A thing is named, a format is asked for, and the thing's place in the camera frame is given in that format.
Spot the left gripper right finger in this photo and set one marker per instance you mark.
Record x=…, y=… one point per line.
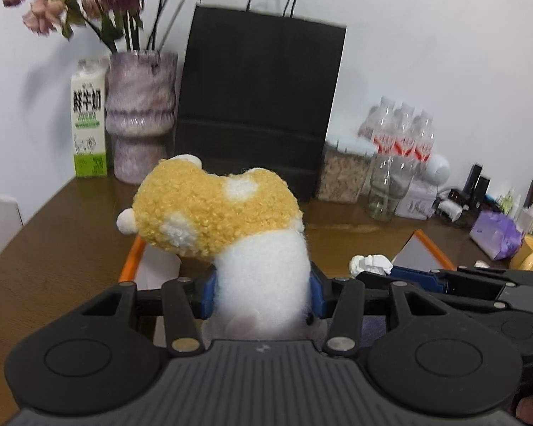
x=341, y=301

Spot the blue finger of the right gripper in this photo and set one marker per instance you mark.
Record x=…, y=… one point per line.
x=426, y=280

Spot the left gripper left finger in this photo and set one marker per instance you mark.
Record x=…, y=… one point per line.
x=186, y=303

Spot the white tissue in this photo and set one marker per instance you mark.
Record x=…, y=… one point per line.
x=374, y=264

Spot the white yellow plush toy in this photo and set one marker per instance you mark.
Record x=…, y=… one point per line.
x=182, y=209

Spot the yellow ceramic mug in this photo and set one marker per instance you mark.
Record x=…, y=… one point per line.
x=523, y=260

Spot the red orange cardboard box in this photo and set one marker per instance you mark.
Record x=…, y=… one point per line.
x=262, y=289

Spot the purple tissue pack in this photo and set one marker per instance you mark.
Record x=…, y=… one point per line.
x=496, y=235

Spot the white power adapter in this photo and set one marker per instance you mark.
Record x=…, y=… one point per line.
x=451, y=204

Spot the white tin box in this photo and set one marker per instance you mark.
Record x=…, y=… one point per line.
x=418, y=203

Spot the black device on desk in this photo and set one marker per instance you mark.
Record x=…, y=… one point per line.
x=476, y=187

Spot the clear glass cup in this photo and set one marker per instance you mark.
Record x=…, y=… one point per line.
x=390, y=180

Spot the clear food storage jar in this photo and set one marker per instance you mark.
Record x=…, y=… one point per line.
x=345, y=166

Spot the water bottle middle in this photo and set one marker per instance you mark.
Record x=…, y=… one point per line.
x=404, y=135

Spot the water bottle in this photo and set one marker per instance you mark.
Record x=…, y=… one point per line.
x=379, y=126
x=424, y=139
x=404, y=135

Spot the water bottle right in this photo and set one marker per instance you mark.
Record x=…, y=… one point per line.
x=424, y=139

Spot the water bottle left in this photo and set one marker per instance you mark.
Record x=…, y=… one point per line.
x=379, y=126

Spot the purple ceramic vase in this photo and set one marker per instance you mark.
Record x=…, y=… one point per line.
x=141, y=106

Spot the black paper shopping bag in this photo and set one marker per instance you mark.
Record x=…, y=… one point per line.
x=257, y=91

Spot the green white milk carton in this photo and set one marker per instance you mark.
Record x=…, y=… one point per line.
x=88, y=93

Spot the dried rose bouquet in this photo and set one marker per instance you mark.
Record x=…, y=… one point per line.
x=109, y=20

